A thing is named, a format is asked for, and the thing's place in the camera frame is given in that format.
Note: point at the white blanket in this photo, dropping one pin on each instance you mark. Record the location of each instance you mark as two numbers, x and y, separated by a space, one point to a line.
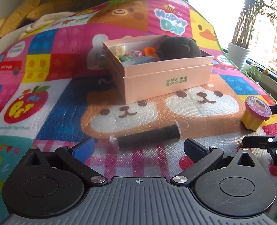
45 20

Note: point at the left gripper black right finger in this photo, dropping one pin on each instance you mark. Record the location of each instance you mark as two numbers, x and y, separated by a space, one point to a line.
194 150

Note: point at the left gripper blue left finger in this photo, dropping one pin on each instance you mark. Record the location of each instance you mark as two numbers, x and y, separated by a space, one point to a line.
83 150

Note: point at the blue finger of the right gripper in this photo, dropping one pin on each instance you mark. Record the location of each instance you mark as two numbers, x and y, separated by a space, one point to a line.
260 142

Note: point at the colourful cartoon play mat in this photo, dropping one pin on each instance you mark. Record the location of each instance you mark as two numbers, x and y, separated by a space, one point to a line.
55 91

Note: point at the black roll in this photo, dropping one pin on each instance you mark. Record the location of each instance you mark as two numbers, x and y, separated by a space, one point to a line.
171 132

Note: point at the small potted plant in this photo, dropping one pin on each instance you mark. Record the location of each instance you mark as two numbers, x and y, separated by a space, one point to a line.
253 71

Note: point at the yellow cushion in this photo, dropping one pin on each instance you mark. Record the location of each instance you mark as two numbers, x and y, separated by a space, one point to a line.
18 16
53 6

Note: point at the yellow cup purple lid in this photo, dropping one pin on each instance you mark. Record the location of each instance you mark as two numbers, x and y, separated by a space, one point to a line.
256 111

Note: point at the pink cardboard box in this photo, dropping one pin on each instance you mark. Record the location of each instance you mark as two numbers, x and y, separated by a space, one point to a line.
152 79

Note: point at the potted palm white pot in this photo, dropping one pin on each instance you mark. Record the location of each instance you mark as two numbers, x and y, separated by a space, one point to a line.
238 49

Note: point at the black plush cat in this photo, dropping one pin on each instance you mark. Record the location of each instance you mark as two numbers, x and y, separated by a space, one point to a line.
178 48

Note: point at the orange knitted toy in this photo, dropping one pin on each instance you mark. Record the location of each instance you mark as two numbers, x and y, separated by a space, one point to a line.
150 51

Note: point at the blue white tissue pack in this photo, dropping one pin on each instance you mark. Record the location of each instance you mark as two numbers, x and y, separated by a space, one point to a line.
139 60

